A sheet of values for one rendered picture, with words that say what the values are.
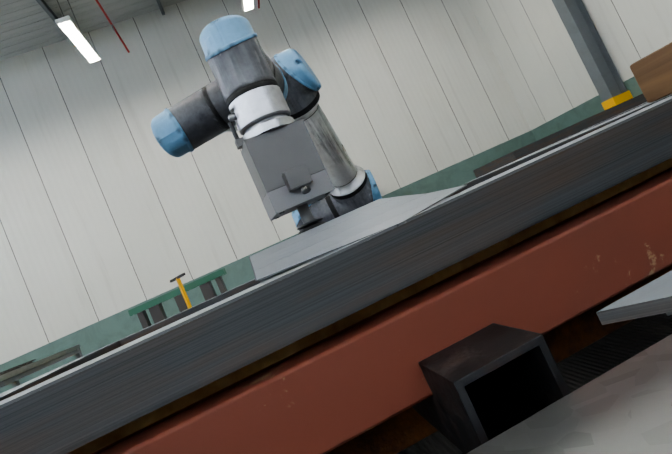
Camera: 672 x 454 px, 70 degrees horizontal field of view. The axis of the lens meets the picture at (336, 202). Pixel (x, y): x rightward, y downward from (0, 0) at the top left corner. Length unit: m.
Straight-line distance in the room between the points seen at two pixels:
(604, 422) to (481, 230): 0.12
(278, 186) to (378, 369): 0.38
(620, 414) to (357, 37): 12.00
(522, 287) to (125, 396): 0.23
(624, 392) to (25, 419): 0.27
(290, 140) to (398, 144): 10.82
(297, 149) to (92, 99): 11.28
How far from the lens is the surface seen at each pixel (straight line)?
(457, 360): 0.27
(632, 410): 0.23
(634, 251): 0.35
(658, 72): 0.65
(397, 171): 11.28
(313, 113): 1.19
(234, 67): 0.66
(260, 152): 0.62
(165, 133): 0.79
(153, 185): 11.06
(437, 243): 0.29
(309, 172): 0.63
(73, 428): 0.29
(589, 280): 0.33
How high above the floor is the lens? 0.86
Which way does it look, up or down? 4 degrees up
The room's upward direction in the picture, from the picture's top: 24 degrees counter-clockwise
